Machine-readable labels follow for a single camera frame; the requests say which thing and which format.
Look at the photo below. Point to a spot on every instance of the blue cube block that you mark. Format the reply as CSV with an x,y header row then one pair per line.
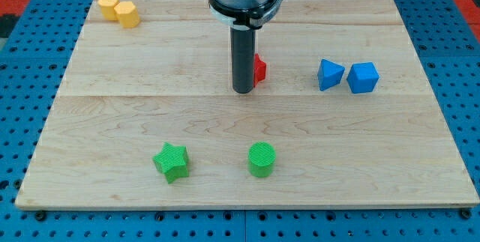
x,y
362,77

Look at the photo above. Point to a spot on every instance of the yellow hexagon block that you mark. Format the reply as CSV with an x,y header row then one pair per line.
x,y
127,14

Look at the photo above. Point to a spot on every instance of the blue triangular block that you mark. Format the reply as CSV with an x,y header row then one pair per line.
x,y
329,74

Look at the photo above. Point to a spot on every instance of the green star block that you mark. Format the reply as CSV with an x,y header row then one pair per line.
x,y
172,162

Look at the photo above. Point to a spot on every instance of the wooden board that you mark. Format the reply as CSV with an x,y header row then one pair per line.
x,y
127,91

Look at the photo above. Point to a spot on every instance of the yellow heart block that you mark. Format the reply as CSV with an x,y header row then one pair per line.
x,y
107,8

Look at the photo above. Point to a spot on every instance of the green cylinder block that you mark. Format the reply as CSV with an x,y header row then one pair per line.
x,y
261,159

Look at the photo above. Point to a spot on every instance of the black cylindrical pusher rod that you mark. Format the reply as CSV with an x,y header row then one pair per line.
x,y
242,55

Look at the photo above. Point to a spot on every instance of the red block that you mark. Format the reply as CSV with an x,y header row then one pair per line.
x,y
260,69

